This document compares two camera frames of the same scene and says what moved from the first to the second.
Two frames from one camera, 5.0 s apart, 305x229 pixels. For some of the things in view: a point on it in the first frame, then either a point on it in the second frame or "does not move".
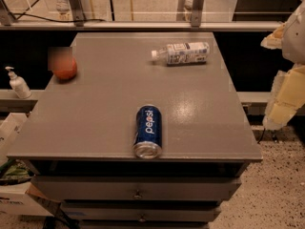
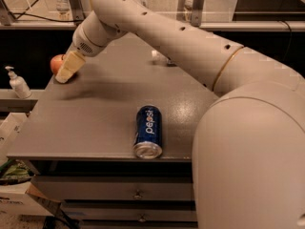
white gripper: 295,38 → 83,44
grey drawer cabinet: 151,133 does not move
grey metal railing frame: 75,18 does not move
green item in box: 14,170 does not move
